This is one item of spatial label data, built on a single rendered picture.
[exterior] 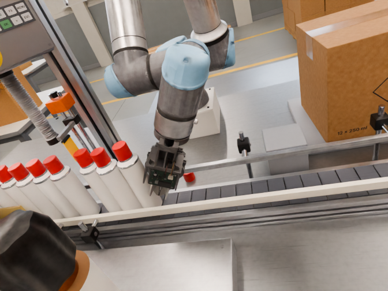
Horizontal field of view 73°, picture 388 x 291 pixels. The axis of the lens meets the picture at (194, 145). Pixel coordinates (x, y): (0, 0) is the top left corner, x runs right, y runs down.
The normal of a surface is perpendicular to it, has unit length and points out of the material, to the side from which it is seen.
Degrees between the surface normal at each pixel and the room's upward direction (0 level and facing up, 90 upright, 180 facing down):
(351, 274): 0
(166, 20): 90
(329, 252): 0
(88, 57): 90
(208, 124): 90
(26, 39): 90
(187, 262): 0
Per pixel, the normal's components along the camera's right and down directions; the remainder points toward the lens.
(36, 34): 0.73, 0.20
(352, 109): -0.03, 0.58
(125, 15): 0.15, -0.04
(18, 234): -0.07, -0.67
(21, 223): -0.02, -0.86
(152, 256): -0.29, -0.78
